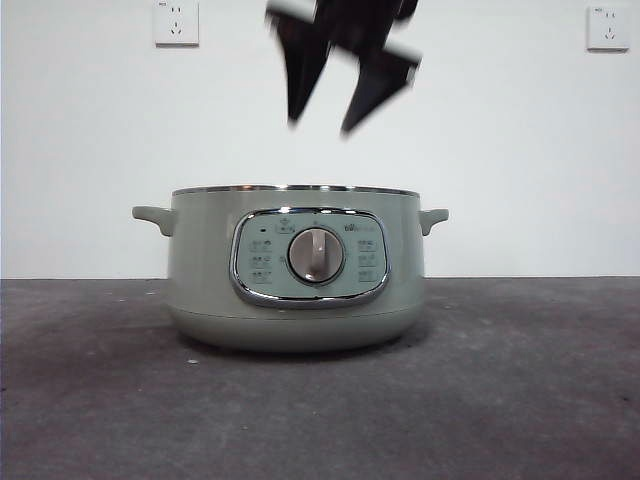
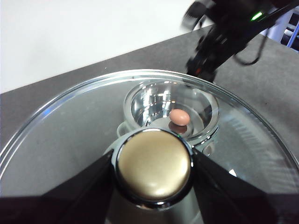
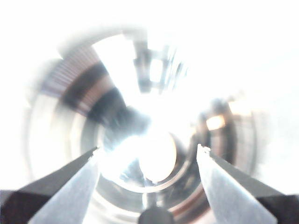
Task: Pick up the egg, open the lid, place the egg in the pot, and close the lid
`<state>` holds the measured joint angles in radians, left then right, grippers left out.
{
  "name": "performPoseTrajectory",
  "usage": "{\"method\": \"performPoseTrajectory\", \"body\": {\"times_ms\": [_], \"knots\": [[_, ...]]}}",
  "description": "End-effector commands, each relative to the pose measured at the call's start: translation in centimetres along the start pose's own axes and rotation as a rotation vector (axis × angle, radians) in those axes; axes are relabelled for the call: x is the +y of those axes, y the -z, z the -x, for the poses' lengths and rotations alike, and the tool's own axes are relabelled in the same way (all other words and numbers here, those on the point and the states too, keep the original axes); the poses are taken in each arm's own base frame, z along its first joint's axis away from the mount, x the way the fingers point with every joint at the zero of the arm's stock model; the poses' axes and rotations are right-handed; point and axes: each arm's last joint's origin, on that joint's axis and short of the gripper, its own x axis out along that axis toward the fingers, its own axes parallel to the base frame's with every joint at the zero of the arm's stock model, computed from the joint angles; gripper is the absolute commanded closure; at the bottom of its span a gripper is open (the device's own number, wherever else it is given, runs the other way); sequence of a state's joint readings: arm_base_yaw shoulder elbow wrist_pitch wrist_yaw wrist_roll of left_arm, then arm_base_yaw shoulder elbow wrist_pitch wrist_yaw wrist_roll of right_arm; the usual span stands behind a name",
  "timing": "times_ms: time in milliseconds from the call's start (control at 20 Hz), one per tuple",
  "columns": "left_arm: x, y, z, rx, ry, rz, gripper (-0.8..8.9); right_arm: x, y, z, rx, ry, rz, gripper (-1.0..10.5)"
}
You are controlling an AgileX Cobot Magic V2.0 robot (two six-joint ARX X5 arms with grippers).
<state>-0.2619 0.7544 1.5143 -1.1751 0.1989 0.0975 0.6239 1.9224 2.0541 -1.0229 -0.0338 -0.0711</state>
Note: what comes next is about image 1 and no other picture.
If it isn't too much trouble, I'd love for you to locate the sage green electric cooking pot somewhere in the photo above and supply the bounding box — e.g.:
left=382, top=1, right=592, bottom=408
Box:
left=131, top=185, right=450, bottom=354

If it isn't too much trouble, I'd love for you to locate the white wall socket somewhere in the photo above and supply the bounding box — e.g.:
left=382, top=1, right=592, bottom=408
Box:
left=153, top=0, right=200, bottom=49
left=586, top=5, right=631, bottom=52

